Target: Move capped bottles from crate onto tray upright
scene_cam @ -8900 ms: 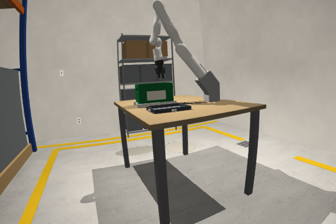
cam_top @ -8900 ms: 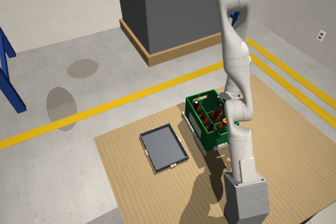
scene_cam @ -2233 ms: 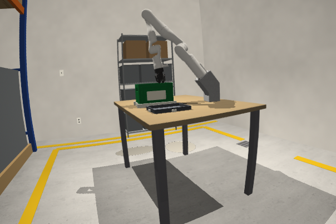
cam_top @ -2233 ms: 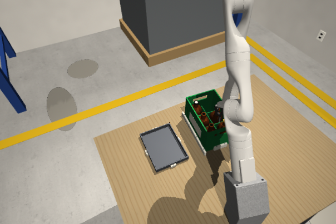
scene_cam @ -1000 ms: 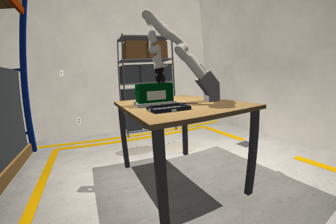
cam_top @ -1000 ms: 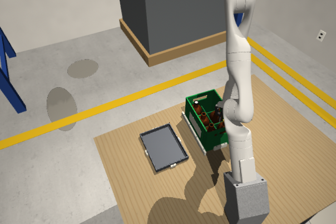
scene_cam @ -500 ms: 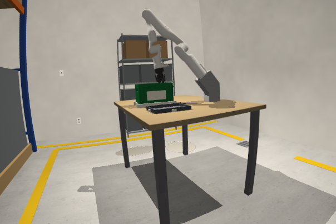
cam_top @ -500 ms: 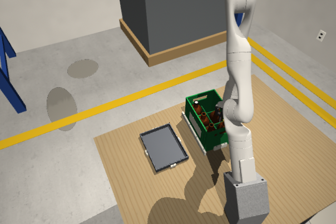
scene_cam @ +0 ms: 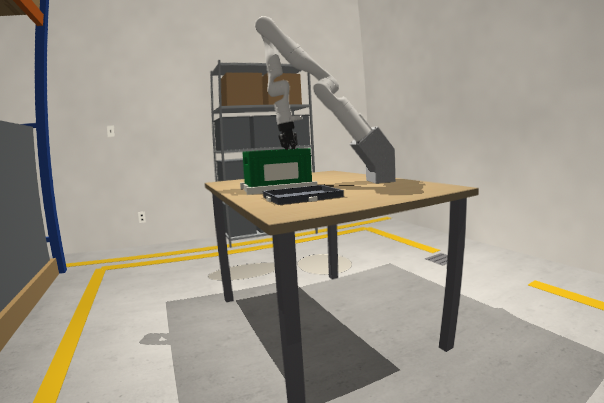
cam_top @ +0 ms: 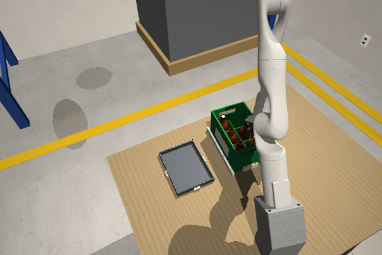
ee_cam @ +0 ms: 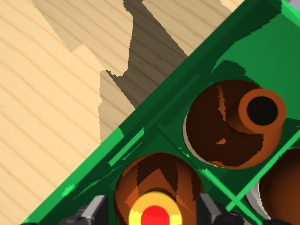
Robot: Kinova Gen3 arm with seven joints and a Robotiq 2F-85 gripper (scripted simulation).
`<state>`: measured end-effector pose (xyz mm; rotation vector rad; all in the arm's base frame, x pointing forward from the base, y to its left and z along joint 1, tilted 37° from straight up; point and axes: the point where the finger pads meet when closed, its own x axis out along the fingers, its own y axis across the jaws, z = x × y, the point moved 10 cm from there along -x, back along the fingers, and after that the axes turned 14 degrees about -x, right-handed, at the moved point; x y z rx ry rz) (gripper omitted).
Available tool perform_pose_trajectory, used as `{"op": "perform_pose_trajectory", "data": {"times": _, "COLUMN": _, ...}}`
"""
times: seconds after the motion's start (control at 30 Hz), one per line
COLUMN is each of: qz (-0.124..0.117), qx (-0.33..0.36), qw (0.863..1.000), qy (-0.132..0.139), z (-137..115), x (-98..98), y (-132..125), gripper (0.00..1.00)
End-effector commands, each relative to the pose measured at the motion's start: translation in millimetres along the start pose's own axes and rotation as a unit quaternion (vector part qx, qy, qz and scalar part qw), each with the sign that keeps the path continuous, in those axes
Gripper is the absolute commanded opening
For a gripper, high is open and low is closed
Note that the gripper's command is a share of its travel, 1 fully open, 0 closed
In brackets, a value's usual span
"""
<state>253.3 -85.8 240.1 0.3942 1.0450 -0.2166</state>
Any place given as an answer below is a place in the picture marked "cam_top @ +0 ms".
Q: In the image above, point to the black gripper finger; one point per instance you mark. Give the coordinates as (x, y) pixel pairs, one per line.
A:
(247, 129)

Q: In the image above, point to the green divided crate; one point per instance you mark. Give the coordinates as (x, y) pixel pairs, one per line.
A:
(236, 159)

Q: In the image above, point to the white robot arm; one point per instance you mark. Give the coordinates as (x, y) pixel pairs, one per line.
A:
(270, 115)

